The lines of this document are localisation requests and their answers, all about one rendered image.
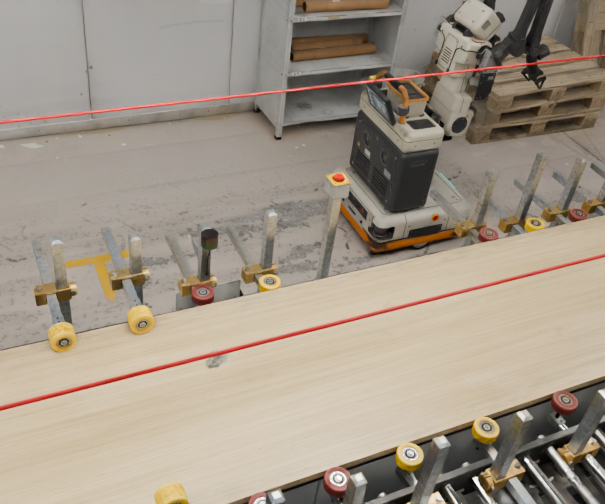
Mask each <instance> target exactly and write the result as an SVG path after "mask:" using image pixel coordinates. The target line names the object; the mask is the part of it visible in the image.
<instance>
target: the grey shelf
mask: <svg viewBox="0 0 605 504"><path fill-rule="evenodd" d="M289 1H290V2H289ZM408 2H409V0H391V2H390V3H389V6H388V8H387V9H372V10H352V11H331V12H311V13H304V12H303V8H302V7H295V4H296V0H262V13H261V26H260V39H259V52H258V66H257V79H256V92H255V93H260V92H269V91H278V90H287V89H296V88H305V87H314V86H324V85H333V84H342V83H351V82H360V81H364V80H366V79H369V76H373V75H377V73H378V72H380V71H382V70H386V71H387V72H389V73H390V74H391V75H392V76H394V71H395V66H396V61H397V56H398V51H399V46H400V41H401V37H402V32H403V27H404V22H405V17H406V12H407V7H408ZM292 5H293V6H292ZM366 17H367V19H366ZM365 22H366V25H365ZM364 28H365V31H364ZM371 28H372V29H371ZM361 33H367V34H368V36H369V40H368V42H367V43H372V42H374V43H375V45H376V52H375V53H372V54H362V55H353V56H344V57H334V58H325V59H315V60H306V61H297V62H291V61H290V51H291V42H292V38H296V37H312V36H329V35H345V34H361ZM370 34H371V35H370ZM289 38H290V39H289ZM288 44H289V45H288ZM288 47H289V48H288ZM357 70H358V72H357ZM363 74H364V75H363ZM356 76H357V78H356ZM361 85H362V86H361ZM364 90H366V87H365V84H356V85H347V86H338V87H329V88H320V89H311V90H302V91H293V92H284V93H275V94H266V95H257V96H255V105H254V109H253V111H254V112H255V113H260V109H261V110H262V111H263V112H264V114H265V115H266V116H267V117H268V119H269V120H270V121H271V122H272V124H273V125H274V126H275V127H276V130H275V136H274V138H275V139H276V140H281V138H282V137H281V136H282V127H283V126H287V125H294V124H299V123H305V122H314V121H327V120H334V119H342V118H350V117H358V112H359V110H361V108H360V100H361V94H362V92H363V91H364ZM259 107H260V109H259ZM276 131H277V132H276ZM279 132H280V133H279Z"/></svg>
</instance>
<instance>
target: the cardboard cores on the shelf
mask: <svg viewBox="0 0 605 504"><path fill-rule="evenodd" d="M390 2H391V0H296V4H295V7H302V8H303V12H304V13H311V12H331V11H352V10H372V9H387V8H388V6H389V3H390ZM368 40H369V36H368V34H367V33H361V34H345V35H329V36H312V37H296V38H292V42H291V51H290V61H291V62H297V61H306V60H315V59H325V58H334V57H344V56H353V55H362V54H372V53H375V52H376V45H375V43H374V42H372V43H367V42H368Z"/></svg>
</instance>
